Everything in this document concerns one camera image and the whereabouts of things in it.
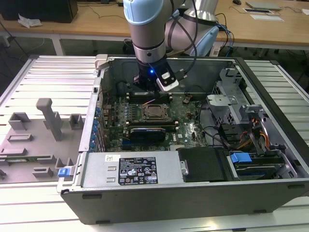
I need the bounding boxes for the silver CPU chip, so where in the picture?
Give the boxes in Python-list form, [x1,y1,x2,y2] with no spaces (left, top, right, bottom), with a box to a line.
[147,105,165,116]

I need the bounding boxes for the metal socket cover frame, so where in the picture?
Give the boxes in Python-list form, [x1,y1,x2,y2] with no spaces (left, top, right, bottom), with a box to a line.
[141,103,173,121]

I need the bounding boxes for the black RAM slot row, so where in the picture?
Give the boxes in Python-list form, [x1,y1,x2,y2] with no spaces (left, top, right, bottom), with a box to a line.
[125,120,179,131]
[126,92,173,104]

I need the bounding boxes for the CPU socket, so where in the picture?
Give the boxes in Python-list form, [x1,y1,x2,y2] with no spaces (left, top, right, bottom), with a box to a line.
[140,102,174,122]

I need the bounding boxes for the grey corner clamp block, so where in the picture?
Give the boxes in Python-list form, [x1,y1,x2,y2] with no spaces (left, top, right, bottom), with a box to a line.
[94,54,108,71]

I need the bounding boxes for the black graphics card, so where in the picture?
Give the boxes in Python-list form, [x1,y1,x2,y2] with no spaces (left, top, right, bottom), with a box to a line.
[129,127,168,146]

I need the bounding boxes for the green motherboard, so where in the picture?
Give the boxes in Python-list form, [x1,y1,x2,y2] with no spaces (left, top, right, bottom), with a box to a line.
[101,93,211,153]

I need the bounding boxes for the wooden desk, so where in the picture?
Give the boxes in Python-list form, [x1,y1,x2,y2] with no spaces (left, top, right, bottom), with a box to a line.
[0,0,309,58]

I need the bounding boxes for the silver metal drive cage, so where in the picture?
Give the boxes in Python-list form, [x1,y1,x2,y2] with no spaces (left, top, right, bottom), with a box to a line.
[206,67,263,126]

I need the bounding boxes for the grey power supply unit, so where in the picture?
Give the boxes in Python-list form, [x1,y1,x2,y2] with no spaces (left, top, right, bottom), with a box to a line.
[81,152,189,188]

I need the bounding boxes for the black plastic shroud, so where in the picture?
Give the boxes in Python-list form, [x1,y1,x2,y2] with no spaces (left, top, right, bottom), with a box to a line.
[177,146,229,183]

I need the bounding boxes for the black box on desk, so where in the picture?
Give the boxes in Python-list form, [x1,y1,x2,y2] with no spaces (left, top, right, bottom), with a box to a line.
[0,0,79,24]

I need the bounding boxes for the crumpled white paper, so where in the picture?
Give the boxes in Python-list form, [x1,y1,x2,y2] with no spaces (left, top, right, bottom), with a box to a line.
[17,13,43,29]

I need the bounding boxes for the hard disk in blue carrier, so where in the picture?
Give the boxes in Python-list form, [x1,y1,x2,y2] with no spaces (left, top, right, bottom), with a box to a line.
[226,151,287,181]

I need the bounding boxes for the black PC case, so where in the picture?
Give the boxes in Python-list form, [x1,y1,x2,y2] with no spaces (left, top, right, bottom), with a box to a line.
[56,55,309,225]

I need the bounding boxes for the grey closed laptop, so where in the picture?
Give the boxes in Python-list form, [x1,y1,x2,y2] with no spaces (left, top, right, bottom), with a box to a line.
[245,1,282,11]

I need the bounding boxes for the grey parts rack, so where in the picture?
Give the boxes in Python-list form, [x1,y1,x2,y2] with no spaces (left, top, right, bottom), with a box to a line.
[0,98,87,184]

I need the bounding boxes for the green RAM stick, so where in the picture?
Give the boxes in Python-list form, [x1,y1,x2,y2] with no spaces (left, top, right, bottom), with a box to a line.
[0,157,53,163]

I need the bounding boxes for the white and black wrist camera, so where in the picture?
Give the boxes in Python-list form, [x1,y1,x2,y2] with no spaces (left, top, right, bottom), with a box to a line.
[156,70,180,93]

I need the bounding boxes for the black camera cable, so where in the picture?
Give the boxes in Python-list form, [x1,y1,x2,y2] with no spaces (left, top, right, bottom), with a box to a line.
[166,0,198,80]

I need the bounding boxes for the black hanging cable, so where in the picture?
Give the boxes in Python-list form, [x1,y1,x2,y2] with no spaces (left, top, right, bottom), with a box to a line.
[215,12,231,58]

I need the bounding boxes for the blue network cable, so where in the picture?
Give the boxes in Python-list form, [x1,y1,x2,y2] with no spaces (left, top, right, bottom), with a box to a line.
[218,23,236,49]

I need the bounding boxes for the silver disk bay frame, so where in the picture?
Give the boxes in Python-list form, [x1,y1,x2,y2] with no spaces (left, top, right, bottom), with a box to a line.
[238,103,300,181]

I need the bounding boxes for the orange and yellow wires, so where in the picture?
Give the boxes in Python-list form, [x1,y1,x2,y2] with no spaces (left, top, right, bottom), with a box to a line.
[238,118,270,149]

